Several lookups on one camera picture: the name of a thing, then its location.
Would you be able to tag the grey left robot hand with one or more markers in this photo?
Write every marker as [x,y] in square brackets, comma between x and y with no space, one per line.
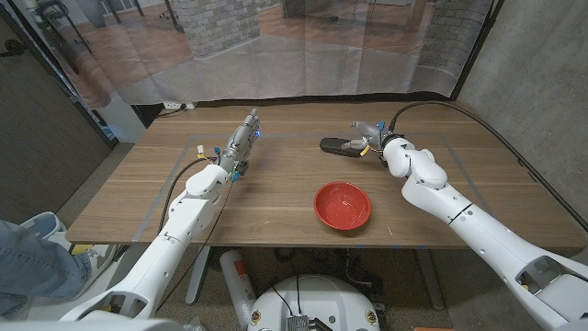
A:
[240,142]

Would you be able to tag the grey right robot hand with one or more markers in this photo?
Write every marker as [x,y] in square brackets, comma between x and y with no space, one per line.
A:
[373,135]

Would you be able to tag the black glasses case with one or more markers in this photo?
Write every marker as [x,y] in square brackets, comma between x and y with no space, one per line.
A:
[331,144]

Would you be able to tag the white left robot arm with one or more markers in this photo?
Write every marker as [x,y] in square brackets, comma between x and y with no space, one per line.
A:
[188,216]

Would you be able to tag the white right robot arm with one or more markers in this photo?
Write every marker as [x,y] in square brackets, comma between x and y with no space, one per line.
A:
[459,207]

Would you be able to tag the red bowl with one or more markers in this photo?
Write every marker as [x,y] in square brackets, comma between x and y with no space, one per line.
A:
[342,205]

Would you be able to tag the white power strip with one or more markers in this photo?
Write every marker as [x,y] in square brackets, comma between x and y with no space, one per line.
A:
[174,105]

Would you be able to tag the printed room backdrop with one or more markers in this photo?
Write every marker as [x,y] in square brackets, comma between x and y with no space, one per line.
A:
[275,69]

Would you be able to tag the black backdrop stand pole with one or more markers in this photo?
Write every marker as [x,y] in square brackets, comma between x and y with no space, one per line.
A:
[477,50]

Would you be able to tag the white cylinder with orange label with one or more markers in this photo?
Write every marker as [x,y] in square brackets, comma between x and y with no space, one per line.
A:
[236,280]

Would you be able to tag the grey table leg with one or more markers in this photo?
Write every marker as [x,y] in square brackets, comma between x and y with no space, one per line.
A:
[197,276]
[431,280]

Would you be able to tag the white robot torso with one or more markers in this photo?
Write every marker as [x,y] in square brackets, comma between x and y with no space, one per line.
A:
[317,299]

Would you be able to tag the white and blue shoe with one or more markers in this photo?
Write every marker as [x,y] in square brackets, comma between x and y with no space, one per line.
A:
[43,225]

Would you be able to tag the person's leg in jeans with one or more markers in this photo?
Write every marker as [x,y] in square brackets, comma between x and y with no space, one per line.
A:
[32,266]

